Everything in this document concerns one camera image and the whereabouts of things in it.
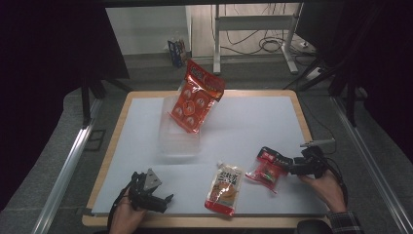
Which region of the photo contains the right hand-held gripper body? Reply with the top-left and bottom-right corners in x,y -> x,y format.
292,138 -> 336,179

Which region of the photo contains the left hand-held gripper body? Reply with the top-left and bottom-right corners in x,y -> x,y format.
127,167 -> 169,215

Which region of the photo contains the small red black snack packet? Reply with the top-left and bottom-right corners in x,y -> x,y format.
244,145 -> 294,195

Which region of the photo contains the clear plastic container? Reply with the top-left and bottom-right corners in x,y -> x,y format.
157,95 -> 202,159

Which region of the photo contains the white red spouted pouch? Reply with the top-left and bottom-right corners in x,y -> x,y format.
204,160 -> 244,216

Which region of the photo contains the large orange-red snack packet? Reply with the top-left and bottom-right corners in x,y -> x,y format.
167,58 -> 227,136

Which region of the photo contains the person's left hand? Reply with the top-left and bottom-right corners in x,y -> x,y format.
108,195 -> 148,234

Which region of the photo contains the person's right hand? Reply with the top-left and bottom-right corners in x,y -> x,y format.
297,168 -> 349,215

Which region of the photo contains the wooden table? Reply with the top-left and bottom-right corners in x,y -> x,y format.
81,90 -> 343,229

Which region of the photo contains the white table cover sheet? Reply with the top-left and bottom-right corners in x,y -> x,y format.
92,96 -> 329,217

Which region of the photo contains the white power strip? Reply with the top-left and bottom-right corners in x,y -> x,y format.
305,66 -> 323,82

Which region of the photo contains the black tripod stand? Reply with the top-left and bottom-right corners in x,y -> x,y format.
282,57 -> 358,129

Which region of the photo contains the black metal stand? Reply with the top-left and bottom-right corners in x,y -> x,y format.
79,71 -> 134,129

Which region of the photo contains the black curtain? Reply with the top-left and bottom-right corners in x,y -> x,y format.
0,0 -> 131,213
294,0 -> 413,165

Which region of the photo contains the blue carton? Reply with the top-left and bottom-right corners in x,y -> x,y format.
167,36 -> 190,68

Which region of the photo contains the left hand-held gripper black cable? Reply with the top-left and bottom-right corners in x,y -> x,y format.
106,183 -> 134,230

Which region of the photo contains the hand-held gripper black cable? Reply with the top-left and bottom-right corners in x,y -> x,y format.
320,156 -> 350,210
106,183 -> 134,230

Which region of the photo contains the right hand-held gripper black cable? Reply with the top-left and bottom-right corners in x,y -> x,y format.
320,156 -> 350,210

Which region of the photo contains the thin black floor cable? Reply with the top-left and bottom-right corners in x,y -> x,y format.
299,97 -> 338,156

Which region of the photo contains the aluminium rail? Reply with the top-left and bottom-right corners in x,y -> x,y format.
31,97 -> 105,234
330,96 -> 413,234

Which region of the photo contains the black floor cable bundle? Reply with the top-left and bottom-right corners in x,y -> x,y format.
219,3 -> 319,57

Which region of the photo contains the white metal desk frame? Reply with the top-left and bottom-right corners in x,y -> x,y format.
211,3 -> 305,77

